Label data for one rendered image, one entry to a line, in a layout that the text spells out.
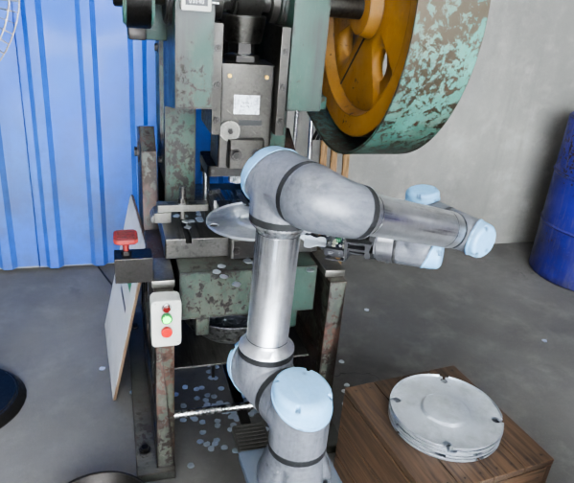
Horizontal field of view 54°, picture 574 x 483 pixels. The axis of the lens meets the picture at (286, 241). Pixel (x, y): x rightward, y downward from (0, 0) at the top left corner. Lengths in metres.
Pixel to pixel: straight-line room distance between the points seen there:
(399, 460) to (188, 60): 1.10
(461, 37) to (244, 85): 0.56
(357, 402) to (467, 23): 0.99
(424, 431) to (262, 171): 0.82
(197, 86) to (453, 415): 1.06
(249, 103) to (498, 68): 2.07
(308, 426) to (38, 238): 2.13
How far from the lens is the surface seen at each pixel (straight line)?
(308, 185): 0.92
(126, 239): 1.47
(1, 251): 3.01
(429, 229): 1.09
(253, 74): 1.58
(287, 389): 1.10
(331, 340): 1.71
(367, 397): 1.64
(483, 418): 1.62
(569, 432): 2.36
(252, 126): 1.60
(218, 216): 1.54
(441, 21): 1.39
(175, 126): 1.83
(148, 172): 1.94
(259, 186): 1.00
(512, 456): 1.60
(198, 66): 1.50
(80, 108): 2.78
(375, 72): 1.71
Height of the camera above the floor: 1.36
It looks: 24 degrees down
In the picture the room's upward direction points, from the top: 5 degrees clockwise
